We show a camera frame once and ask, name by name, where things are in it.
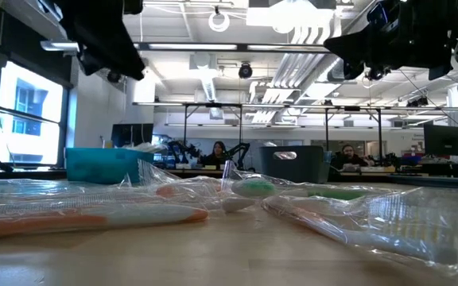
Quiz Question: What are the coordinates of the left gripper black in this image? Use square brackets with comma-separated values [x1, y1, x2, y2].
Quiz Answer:
[56, 10, 146, 79]

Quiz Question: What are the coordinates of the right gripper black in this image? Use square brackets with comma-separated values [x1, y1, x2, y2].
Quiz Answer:
[324, 0, 458, 81]

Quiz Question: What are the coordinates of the green toothbrush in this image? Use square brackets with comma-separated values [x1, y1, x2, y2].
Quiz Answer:
[231, 176, 393, 202]
[122, 141, 167, 154]

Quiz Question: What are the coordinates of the teal plastic lid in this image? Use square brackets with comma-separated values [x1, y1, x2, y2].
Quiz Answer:
[0, 180, 109, 199]

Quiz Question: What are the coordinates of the black monitor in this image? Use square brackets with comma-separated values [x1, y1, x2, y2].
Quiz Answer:
[423, 123, 458, 157]
[111, 123, 153, 149]

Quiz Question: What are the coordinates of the person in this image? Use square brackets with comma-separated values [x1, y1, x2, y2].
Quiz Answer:
[331, 143, 374, 170]
[201, 141, 231, 167]

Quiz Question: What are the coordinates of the teal plastic bin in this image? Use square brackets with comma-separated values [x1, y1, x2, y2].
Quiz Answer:
[64, 147, 154, 185]

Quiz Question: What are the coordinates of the blue background crate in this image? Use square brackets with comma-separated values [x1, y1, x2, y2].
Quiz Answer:
[398, 154, 423, 166]

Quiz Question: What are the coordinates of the dark grey plastic bin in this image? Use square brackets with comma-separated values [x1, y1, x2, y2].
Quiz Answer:
[259, 145, 332, 184]

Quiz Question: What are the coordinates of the background dark table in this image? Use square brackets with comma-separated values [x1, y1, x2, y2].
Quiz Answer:
[332, 161, 458, 190]

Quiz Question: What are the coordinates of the black ceiling track camera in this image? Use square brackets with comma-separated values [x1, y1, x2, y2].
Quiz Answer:
[366, 66, 391, 82]

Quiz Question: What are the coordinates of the black rig frame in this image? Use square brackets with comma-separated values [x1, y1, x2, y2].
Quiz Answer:
[180, 102, 246, 168]
[292, 104, 385, 168]

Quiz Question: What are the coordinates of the black rail-mounted camera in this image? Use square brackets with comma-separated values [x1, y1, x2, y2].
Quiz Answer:
[406, 96, 429, 108]

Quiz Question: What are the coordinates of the black window frame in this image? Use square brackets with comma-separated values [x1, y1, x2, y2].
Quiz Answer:
[0, 59, 73, 168]

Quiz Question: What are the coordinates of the silver ceiling duct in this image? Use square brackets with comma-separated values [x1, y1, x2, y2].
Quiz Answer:
[200, 65, 219, 102]

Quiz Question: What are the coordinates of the white ring light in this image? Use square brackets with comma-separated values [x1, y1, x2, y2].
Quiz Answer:
[208, 10, 231, 33]

